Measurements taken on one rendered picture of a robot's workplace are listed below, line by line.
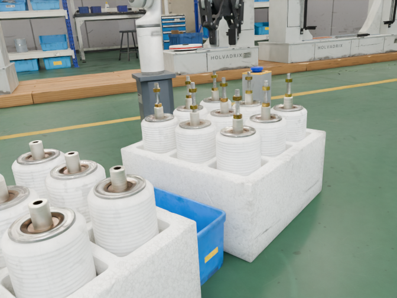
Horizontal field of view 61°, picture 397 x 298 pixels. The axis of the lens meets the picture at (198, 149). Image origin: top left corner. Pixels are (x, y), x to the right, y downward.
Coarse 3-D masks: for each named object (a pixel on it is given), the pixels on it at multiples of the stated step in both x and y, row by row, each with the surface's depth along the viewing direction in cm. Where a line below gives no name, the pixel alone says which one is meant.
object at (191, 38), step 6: (168, 36) 544; (174, 36) 522; (180, 36) 506; (186, 36) 510; (192, 36) 514; (198, 36) 519; (174, 42) 530; (180, 42) 511; (186, 42) 514; (192, 42) 517; (198, 42) 523
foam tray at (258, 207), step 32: (128, 160) 86; (160, 160) 78; (288, 160) 75; (320, 160) 92; (192, 192) 74; (224, 192) 68; (256, 192) 66; (288, 192) 78; (224, 224) 71; (256, 224) 68; (256, 256) 71
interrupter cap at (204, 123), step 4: (188, 120) 81; (200, 120) 80; (204, 120) 80; (208, 120) 80; (180, 124) 78; (184, 124) 78; (188, 124) 79; (200, 124) 78; (204, 124) 77; (208, 124) 76; (184, 128) 76; (188, 128) 75; (192, 128) 75; (196, 128) 75; (200, 128) 75
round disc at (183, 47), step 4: (184, 44) 304; (188, 44) 306; (192, 44) 307; (196, 44) 303; (200, 44) 301; (172, 48) 298; (176, 48) 295; (180, 48) 294; (184, 48) 293; (188, 48) 294; (192, 48) 294; (196, 48) 297
